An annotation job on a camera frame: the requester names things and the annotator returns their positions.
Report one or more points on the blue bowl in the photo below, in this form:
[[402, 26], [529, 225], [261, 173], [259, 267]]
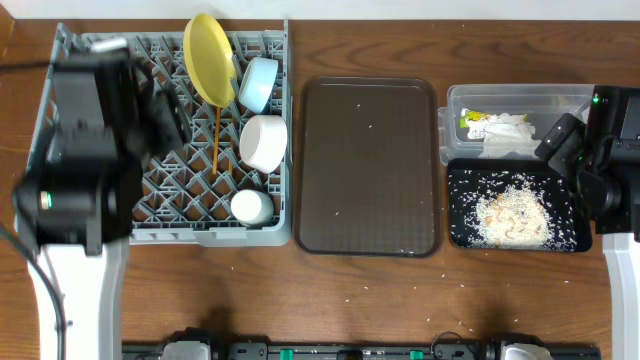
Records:
[[257, 83]]

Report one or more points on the black waste bin tray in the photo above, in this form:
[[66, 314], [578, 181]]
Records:
[[520, 205]]

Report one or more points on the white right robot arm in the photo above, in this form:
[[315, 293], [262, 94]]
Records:
[[600, 160]]

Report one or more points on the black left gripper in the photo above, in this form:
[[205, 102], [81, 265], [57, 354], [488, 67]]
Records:
[[163, 116]]

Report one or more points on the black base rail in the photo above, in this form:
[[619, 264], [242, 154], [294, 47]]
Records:
[[193, 343]]

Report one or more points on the green yellow wrapper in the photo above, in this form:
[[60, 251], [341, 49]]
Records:
[[468, 115]]

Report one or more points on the rice and food scraps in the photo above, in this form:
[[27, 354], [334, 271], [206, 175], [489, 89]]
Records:
[[515, 217]]

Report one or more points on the white tissue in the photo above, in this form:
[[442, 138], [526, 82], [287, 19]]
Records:
[[502, 134]]

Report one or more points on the clear plastic waste container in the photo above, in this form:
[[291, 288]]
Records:
[[544, 104]]

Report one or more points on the white green cup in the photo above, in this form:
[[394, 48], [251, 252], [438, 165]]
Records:
[[252, 208]]

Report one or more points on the grey dishwasher rack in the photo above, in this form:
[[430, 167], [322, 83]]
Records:
[[183, 202]]

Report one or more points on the dark brown serving tray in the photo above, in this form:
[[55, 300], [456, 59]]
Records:
[[369, 168]]

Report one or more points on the yellow plate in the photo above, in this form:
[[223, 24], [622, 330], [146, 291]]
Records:
[[208, 59]]

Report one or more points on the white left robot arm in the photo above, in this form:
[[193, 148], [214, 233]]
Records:
[[74, 204]]

